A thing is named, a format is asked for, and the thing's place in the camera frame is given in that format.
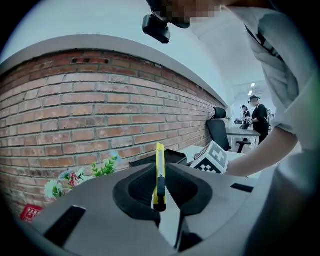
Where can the black office chair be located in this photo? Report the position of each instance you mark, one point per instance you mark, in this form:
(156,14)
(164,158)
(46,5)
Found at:
(220,132)

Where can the yellow utility knife small item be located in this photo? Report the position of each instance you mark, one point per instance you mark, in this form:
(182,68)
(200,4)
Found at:
(160,190)

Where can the red printed carton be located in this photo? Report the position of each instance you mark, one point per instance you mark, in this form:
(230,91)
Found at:
(30,212)

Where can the person's grey shirt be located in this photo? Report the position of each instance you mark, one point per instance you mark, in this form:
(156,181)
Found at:
(287,82)

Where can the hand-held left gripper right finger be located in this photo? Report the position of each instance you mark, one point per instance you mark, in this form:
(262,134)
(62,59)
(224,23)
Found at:
(220,200)

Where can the artificial flower bunch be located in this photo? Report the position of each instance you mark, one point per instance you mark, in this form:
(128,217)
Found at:
(75,178)

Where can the black box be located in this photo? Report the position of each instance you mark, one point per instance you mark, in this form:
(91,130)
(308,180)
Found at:
(172,157)

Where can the black head-mounted camera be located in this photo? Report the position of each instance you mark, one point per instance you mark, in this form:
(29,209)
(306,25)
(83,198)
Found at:
(157,28)

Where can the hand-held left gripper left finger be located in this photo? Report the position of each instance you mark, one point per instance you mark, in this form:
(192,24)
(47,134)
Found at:
(100,215)

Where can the person's right forearm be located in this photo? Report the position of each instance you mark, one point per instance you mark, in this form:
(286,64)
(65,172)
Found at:
(260,152)

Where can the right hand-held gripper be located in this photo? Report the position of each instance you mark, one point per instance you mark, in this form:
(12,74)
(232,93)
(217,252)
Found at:
(212,158)

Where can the white desk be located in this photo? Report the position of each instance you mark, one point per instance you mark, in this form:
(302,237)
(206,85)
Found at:
(243,133)

